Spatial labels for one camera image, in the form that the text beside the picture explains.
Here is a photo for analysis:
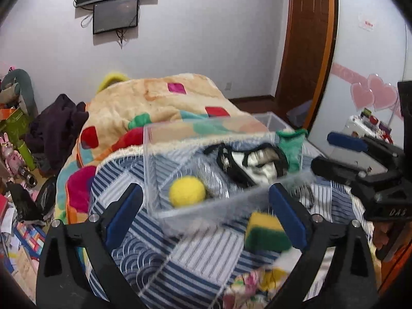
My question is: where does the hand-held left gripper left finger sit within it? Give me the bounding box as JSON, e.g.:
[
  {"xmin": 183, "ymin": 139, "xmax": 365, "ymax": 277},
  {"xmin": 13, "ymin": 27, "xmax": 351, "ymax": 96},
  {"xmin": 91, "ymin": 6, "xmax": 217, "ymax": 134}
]
[{"xmin": 36, "ymin": 183, "xmax": 149, "ymax": 309}]

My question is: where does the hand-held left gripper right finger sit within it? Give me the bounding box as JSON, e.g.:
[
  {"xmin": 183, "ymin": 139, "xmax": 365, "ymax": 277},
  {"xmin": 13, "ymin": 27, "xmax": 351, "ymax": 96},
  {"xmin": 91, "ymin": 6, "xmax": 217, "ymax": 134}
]
[{"xmin": 267, "ymin": 183, "xmax": 379, "ymax": 309}]

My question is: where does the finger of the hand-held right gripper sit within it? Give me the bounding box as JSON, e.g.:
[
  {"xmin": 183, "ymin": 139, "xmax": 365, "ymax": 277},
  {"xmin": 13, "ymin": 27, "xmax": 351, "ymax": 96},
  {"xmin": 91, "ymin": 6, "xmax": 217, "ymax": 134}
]
[
  {"xmin": 327, "ymin": 131, "xmax": 405, "ymax": 165},
  {"xmin": 310, "ymin": 156, "xmax": 368, "ymax": 187}
]

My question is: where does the yellow and green sponge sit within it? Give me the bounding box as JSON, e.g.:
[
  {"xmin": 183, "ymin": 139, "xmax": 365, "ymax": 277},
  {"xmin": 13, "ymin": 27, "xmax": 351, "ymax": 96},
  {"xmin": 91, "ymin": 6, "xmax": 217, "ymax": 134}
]
[{"xmin": 244, "ymin": 212, "xmax": 292, "ymax": 253}]

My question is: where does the clear plastic box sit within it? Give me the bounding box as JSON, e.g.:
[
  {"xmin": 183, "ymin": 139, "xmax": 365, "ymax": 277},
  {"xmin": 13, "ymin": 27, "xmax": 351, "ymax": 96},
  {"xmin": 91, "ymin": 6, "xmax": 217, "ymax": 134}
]
[{"xmin": 142, "ymin": 112, "xmax": 310, "ymax": 230}]

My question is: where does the person's right hand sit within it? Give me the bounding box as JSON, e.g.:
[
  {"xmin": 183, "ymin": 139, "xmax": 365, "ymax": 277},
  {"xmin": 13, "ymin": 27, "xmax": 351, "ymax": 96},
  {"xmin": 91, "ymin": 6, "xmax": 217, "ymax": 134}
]
[{"xmin": 373, "ymin": 223, "xmax": 392, "ymax": 252}]

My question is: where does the black hair band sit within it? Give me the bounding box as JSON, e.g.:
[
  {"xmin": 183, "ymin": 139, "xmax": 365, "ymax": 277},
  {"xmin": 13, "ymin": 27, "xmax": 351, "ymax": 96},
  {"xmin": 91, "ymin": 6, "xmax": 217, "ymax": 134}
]
[{"xmin": 300, "ymin": 187, "xmax": 315, "ymax": 210}]

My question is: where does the green cloth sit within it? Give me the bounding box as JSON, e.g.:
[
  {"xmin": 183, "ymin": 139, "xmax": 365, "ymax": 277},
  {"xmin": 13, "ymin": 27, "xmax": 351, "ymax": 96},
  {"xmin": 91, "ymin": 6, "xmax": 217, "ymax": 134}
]
[{"xmin": 276, "ymin": 128, "xmax": 308, "ymax": 175}]

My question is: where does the black and white cloth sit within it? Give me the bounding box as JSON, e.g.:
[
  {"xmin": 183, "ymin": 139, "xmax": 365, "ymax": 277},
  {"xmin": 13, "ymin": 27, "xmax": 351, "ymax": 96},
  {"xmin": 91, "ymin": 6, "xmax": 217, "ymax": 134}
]
[{"xmin": 204, "ymin": 142, "xmax": 290, "ymax": 188}]

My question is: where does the yellow felt ball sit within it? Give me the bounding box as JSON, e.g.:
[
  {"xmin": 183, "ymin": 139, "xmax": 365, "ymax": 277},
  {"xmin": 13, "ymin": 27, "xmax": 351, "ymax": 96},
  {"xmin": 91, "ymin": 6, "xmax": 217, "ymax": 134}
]
[{"xmin": 169, "ymin": 176, "xmax": 207, "ymax": 208}]

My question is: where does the clear storage bin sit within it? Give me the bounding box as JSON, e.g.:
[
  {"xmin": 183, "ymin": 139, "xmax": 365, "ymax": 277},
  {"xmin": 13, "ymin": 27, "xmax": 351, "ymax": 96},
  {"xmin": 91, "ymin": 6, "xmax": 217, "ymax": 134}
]
[{"xmin": 254, "ymin": 111, "xmax": 292, "ymax": 133}]

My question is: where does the floral cloth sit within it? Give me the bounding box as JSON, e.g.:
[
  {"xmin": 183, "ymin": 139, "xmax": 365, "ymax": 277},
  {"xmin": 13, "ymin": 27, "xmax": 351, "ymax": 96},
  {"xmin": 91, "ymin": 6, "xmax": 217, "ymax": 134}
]
[{"xmin": 223, "ymin": 267, "xmax": 291, "ymax": 309}]

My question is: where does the blue striped bedsheet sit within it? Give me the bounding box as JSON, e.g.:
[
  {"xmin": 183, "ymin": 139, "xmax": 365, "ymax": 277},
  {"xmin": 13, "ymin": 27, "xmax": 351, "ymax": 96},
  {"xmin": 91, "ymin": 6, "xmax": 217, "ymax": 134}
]
[{"xmin": 86, "ymin": 142, "xmax": 378, "ymax": 309}]

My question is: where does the black bag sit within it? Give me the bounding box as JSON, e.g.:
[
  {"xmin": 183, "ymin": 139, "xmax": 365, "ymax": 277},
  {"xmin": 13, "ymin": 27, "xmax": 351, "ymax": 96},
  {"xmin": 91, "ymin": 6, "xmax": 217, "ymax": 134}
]
[{"xmin": 6, "ymin": 176, "xmax": 58, "ymax": 223}]

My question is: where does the dark purple clothing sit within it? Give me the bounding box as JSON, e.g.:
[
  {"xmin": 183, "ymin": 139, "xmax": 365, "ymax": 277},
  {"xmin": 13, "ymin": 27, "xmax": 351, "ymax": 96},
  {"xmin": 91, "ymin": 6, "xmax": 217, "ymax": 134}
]
[{"xmin": 24, "ymin": 93, "xmax": 90, "ymax": 172}]

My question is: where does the brown wooden door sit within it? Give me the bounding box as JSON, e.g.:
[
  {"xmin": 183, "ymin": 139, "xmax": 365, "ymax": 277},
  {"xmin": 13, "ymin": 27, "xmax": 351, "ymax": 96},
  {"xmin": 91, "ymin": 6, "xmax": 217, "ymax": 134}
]
[{"xmin": 273, "ymin": 0, "xmax": 339, "ymax": 130}]

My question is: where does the beige colourful plush blanket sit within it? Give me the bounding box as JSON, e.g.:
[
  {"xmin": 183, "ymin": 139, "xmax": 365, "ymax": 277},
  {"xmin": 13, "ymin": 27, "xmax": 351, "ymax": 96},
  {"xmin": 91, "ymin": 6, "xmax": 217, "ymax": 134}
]
[{"xmin": 55, "ymin": 73, "xmax": 271, "ymax": 226}]

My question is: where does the pink bunny plush toy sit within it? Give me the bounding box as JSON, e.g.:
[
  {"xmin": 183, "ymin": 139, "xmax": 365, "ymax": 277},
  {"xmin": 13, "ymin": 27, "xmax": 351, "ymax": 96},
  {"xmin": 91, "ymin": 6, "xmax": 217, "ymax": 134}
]
[{"xmin": 0, "ymin": 133, "xmax": 22, "ymax": 181}]

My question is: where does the yellow plush toy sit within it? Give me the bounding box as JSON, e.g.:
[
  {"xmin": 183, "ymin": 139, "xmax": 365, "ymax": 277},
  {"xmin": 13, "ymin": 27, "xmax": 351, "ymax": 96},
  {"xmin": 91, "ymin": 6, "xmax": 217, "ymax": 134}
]
[{"xmin": 97, "ymin": 72, "xmax": 130, "ymax": 92}]

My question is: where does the green cardboard box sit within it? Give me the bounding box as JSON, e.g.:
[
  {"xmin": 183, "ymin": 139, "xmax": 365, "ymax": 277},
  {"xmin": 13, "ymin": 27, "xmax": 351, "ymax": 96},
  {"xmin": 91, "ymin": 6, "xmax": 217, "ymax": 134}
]
[{"xmin": 0, "ymin": 107, "xmax": 32, "ymax": 133}]

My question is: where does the pink heart wall decoration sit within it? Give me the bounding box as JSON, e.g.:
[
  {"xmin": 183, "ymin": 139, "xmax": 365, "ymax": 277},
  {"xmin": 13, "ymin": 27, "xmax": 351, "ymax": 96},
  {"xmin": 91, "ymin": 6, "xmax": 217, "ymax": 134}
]
[{"xmin": 331, "ymin": 62, "xmax": 404, "ymax": 119}]

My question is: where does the white wall sign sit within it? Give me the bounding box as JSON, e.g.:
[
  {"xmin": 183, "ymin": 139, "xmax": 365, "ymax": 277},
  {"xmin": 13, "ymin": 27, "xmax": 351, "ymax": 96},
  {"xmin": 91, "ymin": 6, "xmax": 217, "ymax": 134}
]
[{"xmin": 358, "ymin": 13, "xmax": 378, "ymax": 32}]

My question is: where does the small black wall monitor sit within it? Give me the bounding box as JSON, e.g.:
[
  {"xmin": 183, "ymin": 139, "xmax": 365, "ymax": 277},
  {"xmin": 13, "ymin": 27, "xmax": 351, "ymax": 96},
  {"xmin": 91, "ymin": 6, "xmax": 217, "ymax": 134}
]
[{"xmin": 92, "ymin": 0, "xmax": 140, "ymax": 35}]

